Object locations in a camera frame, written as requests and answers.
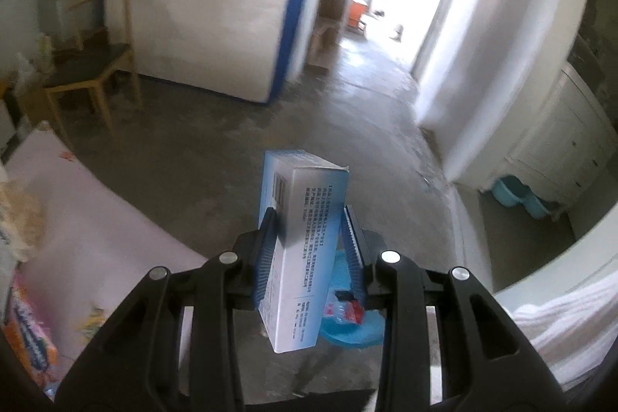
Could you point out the wooden chair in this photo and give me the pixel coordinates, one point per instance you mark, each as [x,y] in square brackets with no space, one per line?
[87,69]

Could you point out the blue plastic basin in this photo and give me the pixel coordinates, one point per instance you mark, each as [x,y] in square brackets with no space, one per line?
[537,205]
[509,192]

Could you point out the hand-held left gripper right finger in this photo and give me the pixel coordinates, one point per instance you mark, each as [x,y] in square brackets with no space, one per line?
[353,257]

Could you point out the blue plastic basket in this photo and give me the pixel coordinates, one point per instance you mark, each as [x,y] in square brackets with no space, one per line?
[362,332]

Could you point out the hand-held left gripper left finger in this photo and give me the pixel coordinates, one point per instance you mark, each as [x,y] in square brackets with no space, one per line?
[265,257]

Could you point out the white cabinet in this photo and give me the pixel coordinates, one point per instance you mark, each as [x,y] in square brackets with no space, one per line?
[560,141]

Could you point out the red white wrapper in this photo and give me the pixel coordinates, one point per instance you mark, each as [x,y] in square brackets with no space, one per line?
[343,311]

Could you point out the pink chips bag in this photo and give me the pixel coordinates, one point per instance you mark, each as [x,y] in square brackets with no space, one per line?
[29,335]

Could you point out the white cloth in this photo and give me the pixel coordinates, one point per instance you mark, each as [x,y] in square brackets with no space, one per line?
[565,325]

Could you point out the blue white cardboard box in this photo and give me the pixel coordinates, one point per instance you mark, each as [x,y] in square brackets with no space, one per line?
[299,248]

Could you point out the white mattress with blue trim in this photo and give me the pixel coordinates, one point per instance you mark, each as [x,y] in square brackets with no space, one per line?
[203,6]

